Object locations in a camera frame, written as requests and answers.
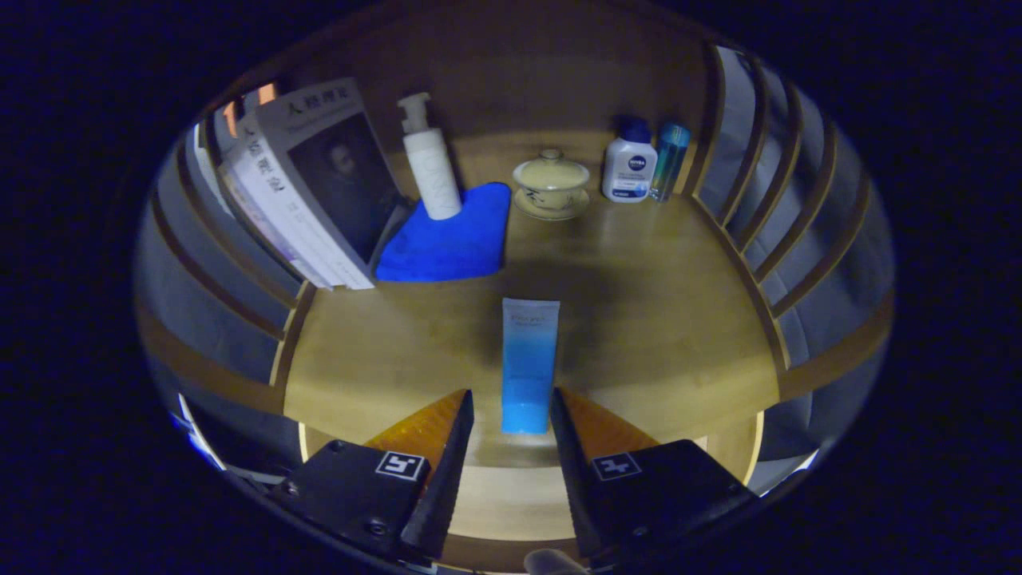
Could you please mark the pale purple book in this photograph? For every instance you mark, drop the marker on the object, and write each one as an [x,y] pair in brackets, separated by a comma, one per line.
[254,214]

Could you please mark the white spine book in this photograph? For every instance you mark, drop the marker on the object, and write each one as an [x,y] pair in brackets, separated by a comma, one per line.
[271,200]

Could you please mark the slim teal bottle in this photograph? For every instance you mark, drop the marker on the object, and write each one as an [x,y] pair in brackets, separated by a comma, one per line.
[669,160]

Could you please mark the white pump bottle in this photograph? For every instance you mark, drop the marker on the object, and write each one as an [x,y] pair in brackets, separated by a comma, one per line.
[435,176]

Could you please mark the wooden cabinet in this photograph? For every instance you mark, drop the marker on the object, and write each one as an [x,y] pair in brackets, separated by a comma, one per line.
[559,88]

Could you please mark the blue folded cloth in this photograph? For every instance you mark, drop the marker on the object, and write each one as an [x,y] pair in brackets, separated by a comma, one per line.
[455,247]

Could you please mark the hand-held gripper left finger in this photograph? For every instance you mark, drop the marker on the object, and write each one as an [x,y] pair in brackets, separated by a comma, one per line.
[447,495]

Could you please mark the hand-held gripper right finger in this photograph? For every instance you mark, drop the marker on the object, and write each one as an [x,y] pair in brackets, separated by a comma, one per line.
[571,479]

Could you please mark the dark cover book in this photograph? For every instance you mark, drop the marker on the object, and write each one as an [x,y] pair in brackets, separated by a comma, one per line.
[343,176]

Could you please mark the beige lidded ceramic teacup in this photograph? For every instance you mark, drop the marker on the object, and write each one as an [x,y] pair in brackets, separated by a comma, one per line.
[551,180]

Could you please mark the wooden countertop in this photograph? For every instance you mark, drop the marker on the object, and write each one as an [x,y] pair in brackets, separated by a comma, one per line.
[639,319]

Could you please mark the white lotion bottle blue cap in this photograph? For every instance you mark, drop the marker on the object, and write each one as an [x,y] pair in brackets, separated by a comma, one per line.
[629,172]

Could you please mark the blue cosmetic tube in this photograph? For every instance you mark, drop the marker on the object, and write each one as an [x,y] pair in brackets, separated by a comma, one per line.
[527,367]

